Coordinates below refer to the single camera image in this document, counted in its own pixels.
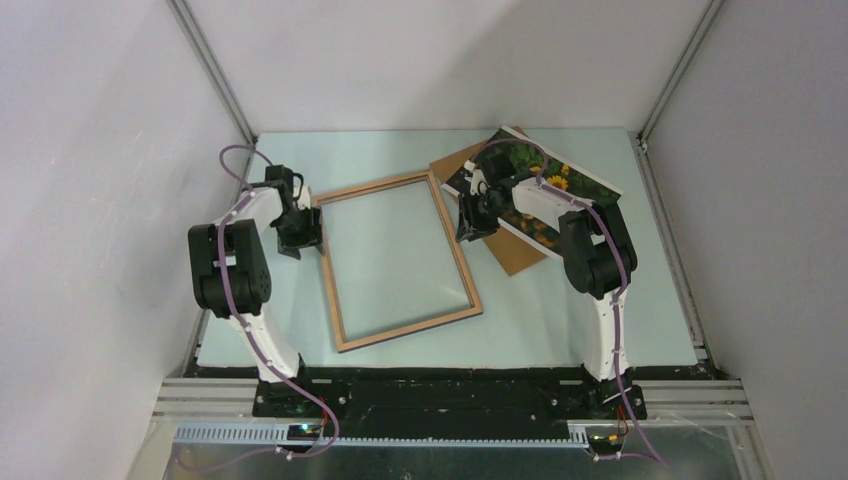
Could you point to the aluminium enclosure rail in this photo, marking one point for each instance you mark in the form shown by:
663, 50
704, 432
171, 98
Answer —
197, 40

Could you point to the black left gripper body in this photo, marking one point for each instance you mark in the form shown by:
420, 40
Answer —
300, 227

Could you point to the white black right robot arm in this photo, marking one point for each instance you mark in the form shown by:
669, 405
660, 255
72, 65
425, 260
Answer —
593, 241

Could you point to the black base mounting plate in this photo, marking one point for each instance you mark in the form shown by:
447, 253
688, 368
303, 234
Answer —
450, 403

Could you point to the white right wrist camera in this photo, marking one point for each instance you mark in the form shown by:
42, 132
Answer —
477, 182

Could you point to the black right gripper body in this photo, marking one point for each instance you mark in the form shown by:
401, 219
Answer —
478, 208

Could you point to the grey cable duct strip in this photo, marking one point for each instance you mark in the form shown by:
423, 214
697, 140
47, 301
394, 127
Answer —
285, 434

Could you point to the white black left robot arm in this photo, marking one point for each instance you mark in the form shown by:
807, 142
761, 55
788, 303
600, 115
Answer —
230, 273

